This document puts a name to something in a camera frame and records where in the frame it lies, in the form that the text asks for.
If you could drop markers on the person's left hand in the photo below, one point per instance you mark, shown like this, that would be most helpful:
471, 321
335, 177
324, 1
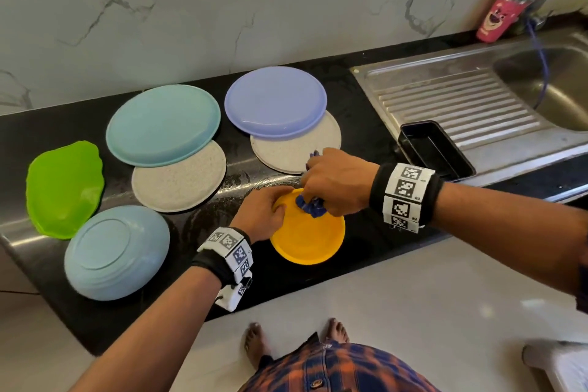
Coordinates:
257, 214

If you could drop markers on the person's right hand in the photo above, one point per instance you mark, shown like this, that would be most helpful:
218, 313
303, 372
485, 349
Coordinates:
338, 180

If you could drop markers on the blue striped cloth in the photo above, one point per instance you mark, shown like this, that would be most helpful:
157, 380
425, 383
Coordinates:
312, 206

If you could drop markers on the yellow bowl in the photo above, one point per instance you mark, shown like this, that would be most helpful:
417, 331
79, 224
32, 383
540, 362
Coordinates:
308, 240

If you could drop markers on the speckled white plate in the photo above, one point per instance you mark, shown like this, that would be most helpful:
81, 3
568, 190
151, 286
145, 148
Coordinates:
285, 156
179, 183

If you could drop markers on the lavender plate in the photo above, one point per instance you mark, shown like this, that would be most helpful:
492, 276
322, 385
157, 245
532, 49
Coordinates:
274, 100

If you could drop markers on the teal plate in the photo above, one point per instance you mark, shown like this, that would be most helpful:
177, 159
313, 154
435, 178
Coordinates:
163, 123

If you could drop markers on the light blue bowl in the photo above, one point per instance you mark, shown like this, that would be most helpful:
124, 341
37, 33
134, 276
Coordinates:
115, 254

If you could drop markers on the green plate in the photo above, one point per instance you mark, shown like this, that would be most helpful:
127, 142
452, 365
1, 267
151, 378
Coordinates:
62, 190

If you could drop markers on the person's left forearm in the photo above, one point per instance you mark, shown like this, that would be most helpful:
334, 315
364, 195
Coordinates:
138, 341

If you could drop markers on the person's right forearm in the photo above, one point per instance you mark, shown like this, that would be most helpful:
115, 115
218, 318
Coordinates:
514, 233

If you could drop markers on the person's left foot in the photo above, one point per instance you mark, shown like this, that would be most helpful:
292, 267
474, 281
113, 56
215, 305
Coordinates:
254, 344

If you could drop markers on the person's foot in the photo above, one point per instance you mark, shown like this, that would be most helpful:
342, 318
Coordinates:
336, 330
254, 344

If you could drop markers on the person's right foot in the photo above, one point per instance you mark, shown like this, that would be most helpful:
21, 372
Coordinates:
336, 330

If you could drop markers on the left wrist marker band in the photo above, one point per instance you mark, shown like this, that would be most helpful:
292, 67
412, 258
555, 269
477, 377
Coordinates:
223, 257

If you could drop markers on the wrist marker band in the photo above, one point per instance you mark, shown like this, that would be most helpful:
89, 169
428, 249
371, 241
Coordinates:
223, 257
404, 197

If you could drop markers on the right wrist marker band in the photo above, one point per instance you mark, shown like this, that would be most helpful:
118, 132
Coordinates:
404, 197

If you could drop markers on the black plastic tray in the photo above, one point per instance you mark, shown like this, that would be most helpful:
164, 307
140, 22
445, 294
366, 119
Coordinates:
434, 150

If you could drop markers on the steel sink drainboard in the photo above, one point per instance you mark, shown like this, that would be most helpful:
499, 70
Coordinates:
441, 98

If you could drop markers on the blue orange plaid shirt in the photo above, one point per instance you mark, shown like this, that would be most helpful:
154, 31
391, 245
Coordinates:
340, 370

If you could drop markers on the red bear cup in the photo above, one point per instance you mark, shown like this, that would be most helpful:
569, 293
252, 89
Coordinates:
501, 18

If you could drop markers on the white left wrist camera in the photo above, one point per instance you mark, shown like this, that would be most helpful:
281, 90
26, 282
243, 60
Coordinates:
234, 295

